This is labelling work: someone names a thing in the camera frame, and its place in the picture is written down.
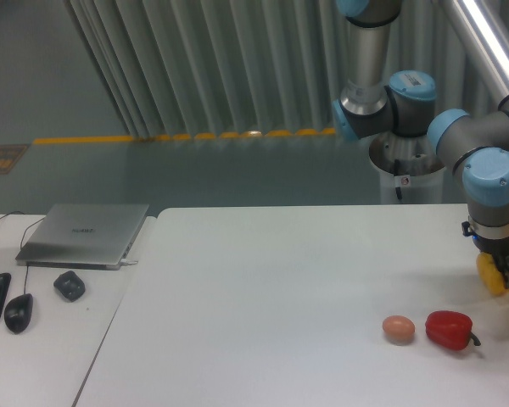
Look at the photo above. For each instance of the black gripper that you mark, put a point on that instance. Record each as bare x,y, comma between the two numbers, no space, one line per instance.
491,240

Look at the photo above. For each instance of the yellow bell pepper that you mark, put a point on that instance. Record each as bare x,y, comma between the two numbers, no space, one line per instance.
490,276

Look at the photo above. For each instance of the black computer mouse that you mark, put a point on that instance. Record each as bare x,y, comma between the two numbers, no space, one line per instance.
18,312

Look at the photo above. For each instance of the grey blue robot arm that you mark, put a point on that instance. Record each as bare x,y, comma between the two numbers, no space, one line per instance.
476,151

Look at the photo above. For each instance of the red bell pepper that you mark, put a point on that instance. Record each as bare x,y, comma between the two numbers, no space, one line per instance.
451,330

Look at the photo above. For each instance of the brown egg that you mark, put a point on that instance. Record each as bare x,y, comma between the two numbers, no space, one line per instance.
398,329

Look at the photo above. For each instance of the silver closed laptop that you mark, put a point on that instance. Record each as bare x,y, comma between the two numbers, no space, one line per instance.
84,236

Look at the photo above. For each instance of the small black case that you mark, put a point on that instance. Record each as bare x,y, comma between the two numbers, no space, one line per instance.
70,286

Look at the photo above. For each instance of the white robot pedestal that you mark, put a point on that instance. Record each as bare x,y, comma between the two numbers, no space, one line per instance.
409,171

